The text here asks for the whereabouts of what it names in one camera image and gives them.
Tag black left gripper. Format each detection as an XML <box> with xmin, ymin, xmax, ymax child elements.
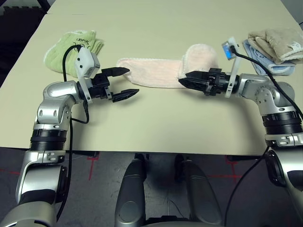
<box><xmin>89</xmin><ymin>67</ymin><xmax>140</xmax><ymax>103</ymax></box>

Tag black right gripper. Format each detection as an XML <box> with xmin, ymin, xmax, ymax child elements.
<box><xmin>178</xmin><ymin>68</ymin><xmax>234</xmax><ymax>96</ymax></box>

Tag pink ribbed towel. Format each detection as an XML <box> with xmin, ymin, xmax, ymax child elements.
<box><xmin>116</xmin><ymin>44</ymin><xmax>220</xmax><ymax>90</ymax></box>

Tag light blue folded towel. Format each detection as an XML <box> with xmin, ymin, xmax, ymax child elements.
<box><xmin>243</xmin><ymin>39</ymin><xmax>296</xmax><ymax>76</ymax></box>

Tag green folded towel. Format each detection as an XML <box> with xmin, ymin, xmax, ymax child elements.
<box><xmin>44</xmin><ymin>30</ymin><xmax>105</xmax><ymax>78</ymax></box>

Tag beige folded towel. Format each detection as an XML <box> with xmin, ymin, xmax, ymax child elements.
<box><xmin>248</xmin><ymin>27</ymin><xmax>303</xmax><ymax>65</ymax></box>

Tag grey left robot leg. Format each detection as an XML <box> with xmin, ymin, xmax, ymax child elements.
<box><xmin>115</xmin><ymin>153</ymin><xmax>149</xmax><ymax>227</ymax></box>

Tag grey robot leg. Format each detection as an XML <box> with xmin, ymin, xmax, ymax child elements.
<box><xmin>115</xmin><ymin>153</ymin><xmax>149</xmax><ymax>227</ymax></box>
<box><xmin>175</xmin><ymin>155</ymin><xmax>223</xmax><ymax>227</ymax></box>

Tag dark framed side table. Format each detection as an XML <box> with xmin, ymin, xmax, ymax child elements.
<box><xmin>38</xmin><ymin>0</ymin><xmax>56</xmax><ymax>12</ymax></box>

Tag grey right robot leg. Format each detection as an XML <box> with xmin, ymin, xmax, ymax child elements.
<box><xmin>175</xmin><ymin>155</ymin><xmax>223</xmax><ymax>227</ymax></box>

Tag black foam floor mat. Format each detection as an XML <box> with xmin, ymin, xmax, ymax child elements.
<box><xmin>0</xmin><ymin>6</ymin><xmax>46</xmax><ymax>88</ymax></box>

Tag grey robot waist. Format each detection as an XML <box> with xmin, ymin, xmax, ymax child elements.
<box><xmin>144</xmin><ymin>218</ymin><xmax>223</xmax><ymax>227</ymax></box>

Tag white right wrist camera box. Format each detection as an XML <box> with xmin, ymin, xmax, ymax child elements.
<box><xmin>221</xmin><ymin>36</ymin><xmax>243</xmax><ymax>98</ymax></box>

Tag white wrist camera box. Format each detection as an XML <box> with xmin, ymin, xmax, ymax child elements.
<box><xmin>221</xmin><ymin>36</ymin><xmax>243</xmax><ymax>98</ymax></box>
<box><xmin>75</xmin><ymin>47</ymin><xmax>101</xmax><ymax>105</ymax></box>

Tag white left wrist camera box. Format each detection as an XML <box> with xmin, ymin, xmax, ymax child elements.
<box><xmin>75</xmin><ymin>47</ymin><xmax>101</xmax><ymax>105</ymax></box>

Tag black left wrist camera cable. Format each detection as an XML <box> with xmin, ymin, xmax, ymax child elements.
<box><xmin>55</xmin><ymin>44</ymin><xmax>90</xmax><ymax>223</ymax></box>

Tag thin white floor wire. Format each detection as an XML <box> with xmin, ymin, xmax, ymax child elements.
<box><xmin>166</xmin><ymin>199</ymin><xmax>188</xmax><ymax>219</ymax></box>

